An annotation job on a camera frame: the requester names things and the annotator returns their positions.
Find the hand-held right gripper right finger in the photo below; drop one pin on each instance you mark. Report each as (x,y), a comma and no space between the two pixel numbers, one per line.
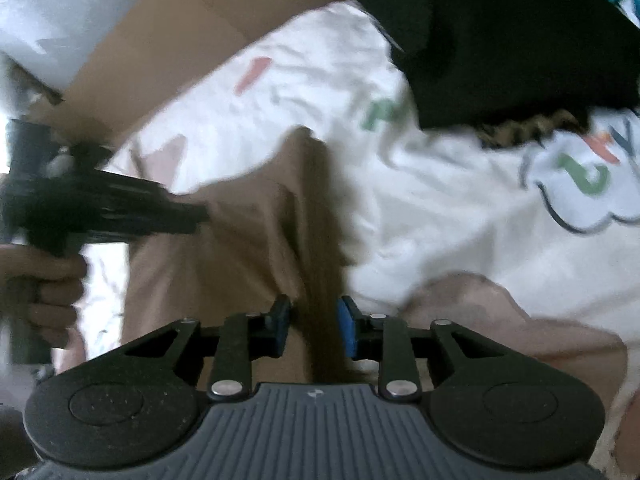
(348,327)

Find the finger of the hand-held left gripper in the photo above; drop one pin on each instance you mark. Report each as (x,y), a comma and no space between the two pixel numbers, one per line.
(145,207)

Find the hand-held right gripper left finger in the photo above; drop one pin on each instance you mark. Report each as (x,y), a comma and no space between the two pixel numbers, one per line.
(281,325)

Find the brown printed t-shirt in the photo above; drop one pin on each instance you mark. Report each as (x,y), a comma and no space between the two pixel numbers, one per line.
(240,260)

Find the person's left hand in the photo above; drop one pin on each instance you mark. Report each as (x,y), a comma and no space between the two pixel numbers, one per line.
(45,280)

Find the cream bear print blanket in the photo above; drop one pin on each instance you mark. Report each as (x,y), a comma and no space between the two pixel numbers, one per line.
(425,200)

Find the flattened cardboard sheet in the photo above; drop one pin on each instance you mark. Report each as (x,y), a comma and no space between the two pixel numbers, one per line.
(175,45)

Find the black garment with patterned trim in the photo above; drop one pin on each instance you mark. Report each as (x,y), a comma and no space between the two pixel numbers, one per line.
(500,45)

